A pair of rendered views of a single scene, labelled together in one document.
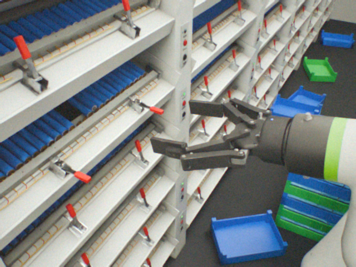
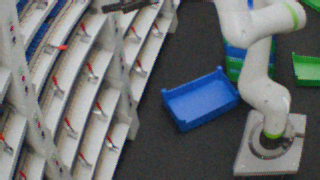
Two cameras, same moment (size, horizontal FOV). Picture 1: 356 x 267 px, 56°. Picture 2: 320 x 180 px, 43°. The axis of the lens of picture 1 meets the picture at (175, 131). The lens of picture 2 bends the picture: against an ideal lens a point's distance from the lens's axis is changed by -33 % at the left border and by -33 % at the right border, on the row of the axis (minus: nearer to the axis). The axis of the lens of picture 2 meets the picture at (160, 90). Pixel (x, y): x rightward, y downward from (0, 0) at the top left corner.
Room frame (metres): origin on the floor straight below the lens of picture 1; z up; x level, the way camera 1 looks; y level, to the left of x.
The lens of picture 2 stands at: (-0.72, 0.10, 1.85)
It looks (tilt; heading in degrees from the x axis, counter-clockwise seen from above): 45 degrees down; 351
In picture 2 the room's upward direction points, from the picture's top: 9 degrees counter-clockwise
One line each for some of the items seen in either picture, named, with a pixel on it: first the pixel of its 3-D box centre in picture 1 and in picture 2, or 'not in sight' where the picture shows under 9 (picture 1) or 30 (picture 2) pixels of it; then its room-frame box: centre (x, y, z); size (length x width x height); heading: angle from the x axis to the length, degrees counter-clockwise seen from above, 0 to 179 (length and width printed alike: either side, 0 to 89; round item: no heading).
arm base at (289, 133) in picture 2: not in sight; (283, 134); (0.33, -0.55, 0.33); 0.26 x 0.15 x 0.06; 50
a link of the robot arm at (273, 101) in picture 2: not in sight; (275, 109); (0.38, -0.50, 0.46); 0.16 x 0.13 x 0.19; 27
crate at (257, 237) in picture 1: (247, 236); (203, 97); (0.94, -0.34, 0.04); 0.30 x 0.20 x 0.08; 99
